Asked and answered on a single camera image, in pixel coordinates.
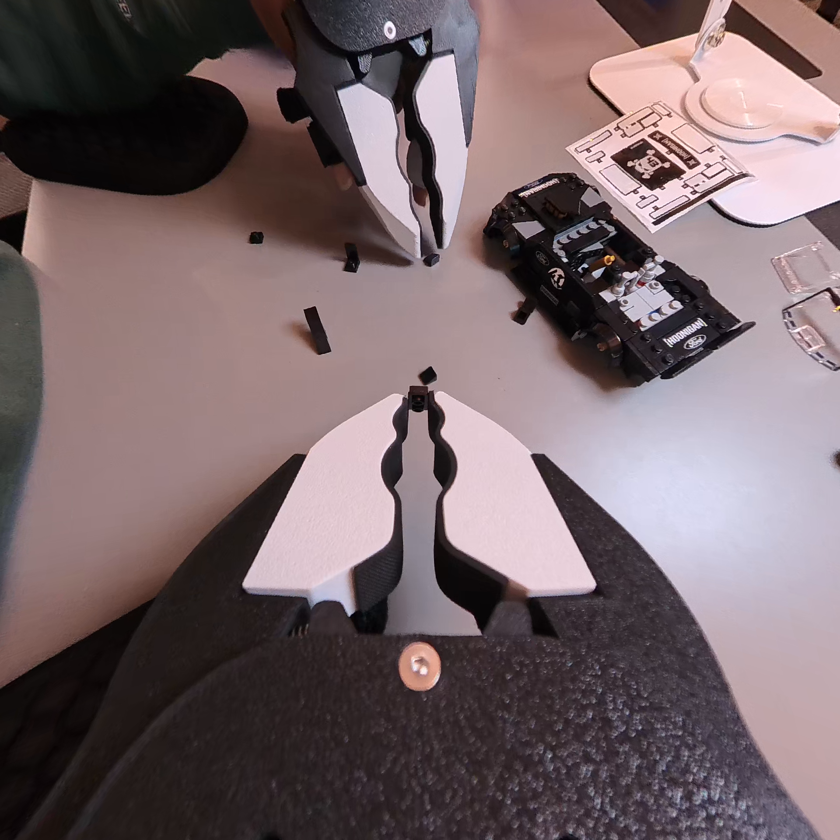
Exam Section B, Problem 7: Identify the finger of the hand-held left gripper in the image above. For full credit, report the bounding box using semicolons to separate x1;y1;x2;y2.
415;56;468;256
336;86;425;259

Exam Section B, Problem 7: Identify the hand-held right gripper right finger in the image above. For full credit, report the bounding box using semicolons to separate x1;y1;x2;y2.
434;392;598;631

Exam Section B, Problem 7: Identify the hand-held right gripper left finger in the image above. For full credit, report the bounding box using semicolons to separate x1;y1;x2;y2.
243;392;410;618

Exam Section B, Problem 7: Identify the long black lego piece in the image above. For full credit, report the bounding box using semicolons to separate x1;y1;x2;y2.
304;306;332;357

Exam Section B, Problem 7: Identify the black lego car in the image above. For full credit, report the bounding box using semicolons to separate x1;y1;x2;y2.
483;171;757;387

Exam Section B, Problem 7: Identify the clear lego windshield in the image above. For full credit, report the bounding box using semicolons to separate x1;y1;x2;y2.
781;290;840;372

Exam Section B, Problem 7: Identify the clear flat lego piece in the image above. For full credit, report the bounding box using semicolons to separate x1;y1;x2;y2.
771;246;840;294

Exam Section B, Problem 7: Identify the sticker sheet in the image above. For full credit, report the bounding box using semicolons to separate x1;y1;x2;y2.
566;101;757;232

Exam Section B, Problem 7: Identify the white booklet stand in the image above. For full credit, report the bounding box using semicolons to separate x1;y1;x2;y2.
587;0;840;227

